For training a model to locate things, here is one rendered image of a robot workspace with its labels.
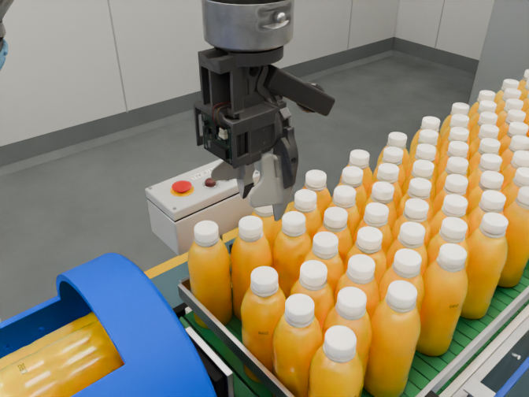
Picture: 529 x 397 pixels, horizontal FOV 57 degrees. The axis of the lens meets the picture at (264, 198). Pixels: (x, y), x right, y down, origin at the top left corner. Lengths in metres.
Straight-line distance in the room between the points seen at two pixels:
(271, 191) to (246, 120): 0.10
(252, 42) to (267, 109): 0.08
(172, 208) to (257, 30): 0.45
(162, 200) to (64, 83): 2.63
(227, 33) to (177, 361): 0.31
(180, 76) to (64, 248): 1.71
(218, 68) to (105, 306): 0.25
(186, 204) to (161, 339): 0.41
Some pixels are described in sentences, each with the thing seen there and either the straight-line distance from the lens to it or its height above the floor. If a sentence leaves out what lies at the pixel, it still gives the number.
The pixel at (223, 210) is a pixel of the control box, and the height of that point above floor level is 1.06.
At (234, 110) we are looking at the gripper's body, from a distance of 0.50.
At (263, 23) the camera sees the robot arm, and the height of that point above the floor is 1.47.
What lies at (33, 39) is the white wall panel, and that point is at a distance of 3.34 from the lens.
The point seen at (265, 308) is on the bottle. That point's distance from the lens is 0.71.
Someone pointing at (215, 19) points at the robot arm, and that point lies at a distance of 0.48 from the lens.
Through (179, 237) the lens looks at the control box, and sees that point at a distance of 0.88.
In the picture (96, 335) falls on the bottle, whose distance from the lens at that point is 0.54.
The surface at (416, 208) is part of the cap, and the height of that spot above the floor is 1.11.
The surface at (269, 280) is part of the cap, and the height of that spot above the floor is 1.11.
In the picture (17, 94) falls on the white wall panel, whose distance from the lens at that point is 3.40.
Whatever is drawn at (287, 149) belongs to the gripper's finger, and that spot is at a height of 1.33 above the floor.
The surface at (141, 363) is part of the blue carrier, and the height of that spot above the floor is 1.21.
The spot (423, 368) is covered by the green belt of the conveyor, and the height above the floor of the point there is 0.90.
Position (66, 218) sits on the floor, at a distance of 2.88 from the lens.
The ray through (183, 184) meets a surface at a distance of 0.89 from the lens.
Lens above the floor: 1.58
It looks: 34 degrees down
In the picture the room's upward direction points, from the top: straight up
